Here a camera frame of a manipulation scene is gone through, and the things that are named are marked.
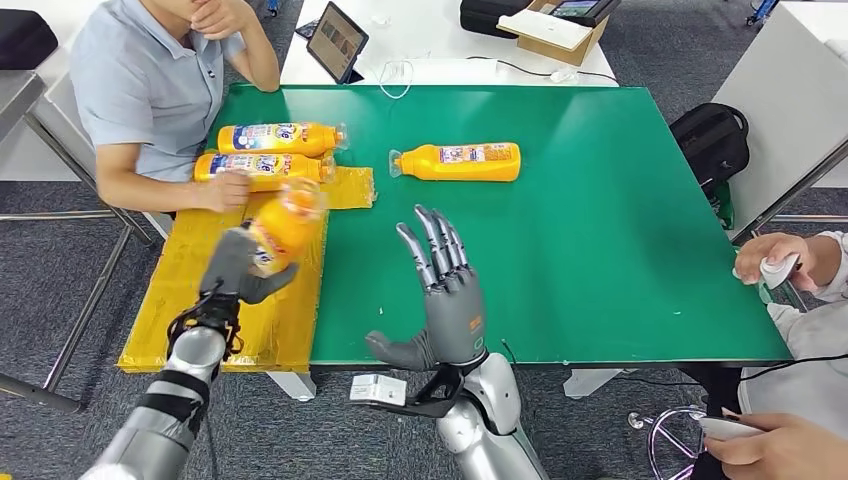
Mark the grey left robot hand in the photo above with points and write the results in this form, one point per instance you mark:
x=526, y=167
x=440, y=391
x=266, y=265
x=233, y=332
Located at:
x=232, y=265

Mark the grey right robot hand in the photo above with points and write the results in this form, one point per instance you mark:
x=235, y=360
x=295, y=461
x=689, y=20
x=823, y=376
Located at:
x=454, y=318

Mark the orange detergent bottle clear cap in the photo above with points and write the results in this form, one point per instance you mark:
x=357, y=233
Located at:
x=305, y=169
x=424, y=166
x=285, y=228
x=311, y=140

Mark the white handheld device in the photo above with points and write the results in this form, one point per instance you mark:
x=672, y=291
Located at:
x=729, y=428

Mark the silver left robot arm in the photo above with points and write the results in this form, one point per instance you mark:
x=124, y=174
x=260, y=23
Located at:
x=192, y=351

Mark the yellow taped cardboard mat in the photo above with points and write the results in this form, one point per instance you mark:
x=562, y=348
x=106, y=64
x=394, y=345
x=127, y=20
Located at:
x=152, y=298

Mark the white table foot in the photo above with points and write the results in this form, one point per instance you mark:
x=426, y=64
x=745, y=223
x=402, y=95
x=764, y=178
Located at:
x=295, y=387
x=590, y=382

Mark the person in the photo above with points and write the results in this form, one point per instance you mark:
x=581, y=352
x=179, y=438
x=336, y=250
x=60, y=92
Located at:
x=815, y=344
x=139, y=86

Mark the chrome chair base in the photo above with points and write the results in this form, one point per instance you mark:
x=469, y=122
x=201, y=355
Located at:
x=636, y=419

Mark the black tablet on stand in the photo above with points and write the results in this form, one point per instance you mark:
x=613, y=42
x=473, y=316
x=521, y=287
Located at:
x=336, y=43

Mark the dark smartphone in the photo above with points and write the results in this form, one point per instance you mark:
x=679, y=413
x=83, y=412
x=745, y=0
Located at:
x=307, y=29

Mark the blue metal stand leg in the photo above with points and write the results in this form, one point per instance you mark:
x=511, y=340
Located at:
x=762, y=10
x=273, y=6

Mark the white plug adapter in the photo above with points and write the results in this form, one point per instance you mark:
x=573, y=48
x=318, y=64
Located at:
x=565, y=74

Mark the brown cardboard box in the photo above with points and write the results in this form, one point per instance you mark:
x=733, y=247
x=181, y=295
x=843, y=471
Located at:
x=558, y=50

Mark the dark green bag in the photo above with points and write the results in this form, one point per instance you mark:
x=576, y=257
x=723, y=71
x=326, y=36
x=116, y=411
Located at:
x=725, y=205

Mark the black zip case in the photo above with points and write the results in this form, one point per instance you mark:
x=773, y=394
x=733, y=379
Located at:
x=482, y=16

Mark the white paper sheet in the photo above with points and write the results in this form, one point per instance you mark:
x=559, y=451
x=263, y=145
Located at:
x=542, y=28

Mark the black cushion bag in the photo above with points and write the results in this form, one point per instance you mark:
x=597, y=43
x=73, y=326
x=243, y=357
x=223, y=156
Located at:
x=25, y=40

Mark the black backpack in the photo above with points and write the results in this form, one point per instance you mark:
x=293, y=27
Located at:
x=710, y=144

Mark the black terminal with screen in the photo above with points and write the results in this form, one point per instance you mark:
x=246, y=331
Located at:
x=585, y=10

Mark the white side table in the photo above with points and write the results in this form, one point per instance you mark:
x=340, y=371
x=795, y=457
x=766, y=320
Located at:
x=784, y=99

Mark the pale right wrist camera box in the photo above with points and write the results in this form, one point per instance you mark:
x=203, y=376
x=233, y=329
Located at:
x=378, y=389

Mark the grey metal frame table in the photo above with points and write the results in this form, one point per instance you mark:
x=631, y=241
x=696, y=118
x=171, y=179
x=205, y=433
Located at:
x=109, y=265

